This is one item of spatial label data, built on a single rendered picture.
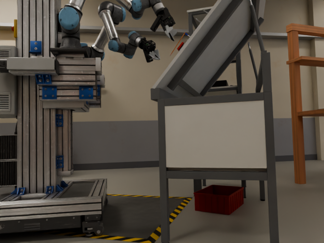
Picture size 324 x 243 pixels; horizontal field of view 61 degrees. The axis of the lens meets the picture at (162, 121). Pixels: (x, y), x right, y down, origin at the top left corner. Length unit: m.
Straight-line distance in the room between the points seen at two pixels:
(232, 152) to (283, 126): 4.89
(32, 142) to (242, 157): 1.39
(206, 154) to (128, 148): 3.91
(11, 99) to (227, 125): 1.42
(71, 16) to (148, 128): 3.77
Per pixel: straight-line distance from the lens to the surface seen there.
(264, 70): 1.50
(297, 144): 3.57
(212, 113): 1.48
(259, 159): 1.48
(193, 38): 1.59
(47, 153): 2.07
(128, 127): 5.32
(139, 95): 5.40
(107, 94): 5.39
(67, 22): 1.85
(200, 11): 2.99
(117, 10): 2.36
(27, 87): 2.13
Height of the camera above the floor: 0.59
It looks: 3 degrees up
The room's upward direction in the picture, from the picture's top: 2 degrees counter-clockwise
